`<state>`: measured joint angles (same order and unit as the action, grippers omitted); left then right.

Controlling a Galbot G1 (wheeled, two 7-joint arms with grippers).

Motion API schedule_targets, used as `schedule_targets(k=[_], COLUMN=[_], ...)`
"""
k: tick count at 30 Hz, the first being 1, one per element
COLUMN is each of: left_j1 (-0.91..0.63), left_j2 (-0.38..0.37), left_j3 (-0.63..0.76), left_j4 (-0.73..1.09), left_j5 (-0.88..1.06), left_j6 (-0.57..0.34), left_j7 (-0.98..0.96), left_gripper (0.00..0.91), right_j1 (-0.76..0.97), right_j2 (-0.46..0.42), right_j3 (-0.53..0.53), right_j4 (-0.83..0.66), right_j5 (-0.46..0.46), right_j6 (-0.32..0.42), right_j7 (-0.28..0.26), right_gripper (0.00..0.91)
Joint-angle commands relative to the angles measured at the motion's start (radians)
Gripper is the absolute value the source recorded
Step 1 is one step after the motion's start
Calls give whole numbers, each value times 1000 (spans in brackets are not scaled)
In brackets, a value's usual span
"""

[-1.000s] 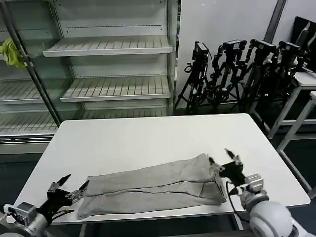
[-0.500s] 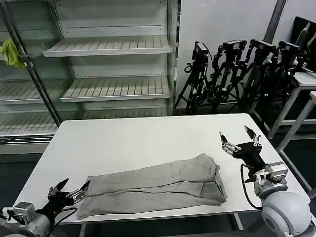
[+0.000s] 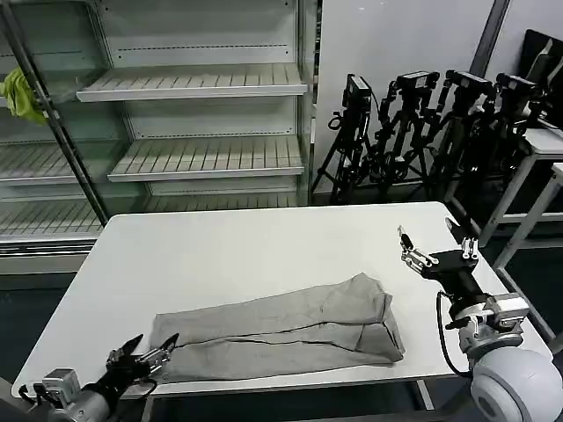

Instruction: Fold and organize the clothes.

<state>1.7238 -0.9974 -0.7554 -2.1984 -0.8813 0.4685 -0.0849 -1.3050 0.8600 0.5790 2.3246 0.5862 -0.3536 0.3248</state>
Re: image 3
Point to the grey folded trousers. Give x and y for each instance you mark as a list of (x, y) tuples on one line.
[(272, 327)]

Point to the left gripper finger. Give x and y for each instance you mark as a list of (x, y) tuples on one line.
[(158, 351), (127, 347)]

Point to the white open shelf unit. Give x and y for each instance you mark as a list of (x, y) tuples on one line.
[(198, 81)]

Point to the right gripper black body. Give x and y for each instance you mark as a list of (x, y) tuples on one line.
[(457, 272)]

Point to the metal framed glass door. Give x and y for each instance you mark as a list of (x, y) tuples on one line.
[(57, 132)]

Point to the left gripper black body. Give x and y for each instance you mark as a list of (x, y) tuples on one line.
[(112, 381)]

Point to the grey vertical wall strip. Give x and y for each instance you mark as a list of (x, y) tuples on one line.
[(488, 35)]

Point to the black monitor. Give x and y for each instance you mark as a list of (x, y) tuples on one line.
[(543, 74)]

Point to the white desk with grey legs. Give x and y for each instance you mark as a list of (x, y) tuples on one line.
[(545, 140), (528, 246)]

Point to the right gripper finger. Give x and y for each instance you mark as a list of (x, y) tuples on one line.
[(415, 259), (469, 249)]

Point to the yellow-green cloth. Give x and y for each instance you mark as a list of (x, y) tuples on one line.
[(19, 94)]

